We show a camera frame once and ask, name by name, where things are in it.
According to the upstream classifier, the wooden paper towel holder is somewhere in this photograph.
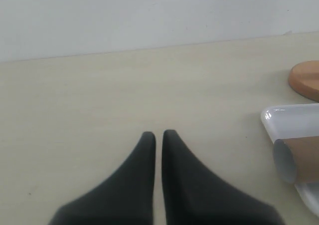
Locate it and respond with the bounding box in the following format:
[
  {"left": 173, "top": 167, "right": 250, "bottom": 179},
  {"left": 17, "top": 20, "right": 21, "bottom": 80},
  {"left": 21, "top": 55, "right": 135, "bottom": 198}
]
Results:
[{"left": 288, "top": 60, "right": 319, "bottom": 102}]

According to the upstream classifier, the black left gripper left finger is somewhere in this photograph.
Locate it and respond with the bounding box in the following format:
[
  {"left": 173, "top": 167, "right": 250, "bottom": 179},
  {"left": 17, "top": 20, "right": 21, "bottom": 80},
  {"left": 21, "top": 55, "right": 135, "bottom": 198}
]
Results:
[{"left": 49, "top": 132, "right": 156, "bottom": 225}]

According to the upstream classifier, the brown cardboard tube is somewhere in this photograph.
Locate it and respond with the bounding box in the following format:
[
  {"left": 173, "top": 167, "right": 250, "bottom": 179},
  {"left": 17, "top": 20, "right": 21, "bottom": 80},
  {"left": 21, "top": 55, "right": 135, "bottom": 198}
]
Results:
[{"left": 273, "top": 136, "right": 319, "bottom": 184}]

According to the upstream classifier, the white rectangular plastic tray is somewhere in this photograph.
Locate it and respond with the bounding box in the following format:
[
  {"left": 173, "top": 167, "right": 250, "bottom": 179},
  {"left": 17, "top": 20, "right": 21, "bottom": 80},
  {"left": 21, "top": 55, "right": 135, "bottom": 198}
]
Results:
[{"left": 261, "top": 103, "right": 319, "bottom": 216}]

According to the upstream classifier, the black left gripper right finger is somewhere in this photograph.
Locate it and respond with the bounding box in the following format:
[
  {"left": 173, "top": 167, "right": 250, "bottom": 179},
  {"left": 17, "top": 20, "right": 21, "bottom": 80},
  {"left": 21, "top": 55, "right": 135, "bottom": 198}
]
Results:
[{"left": 161, "top": 130, "right": 285, "bottom": 225}]

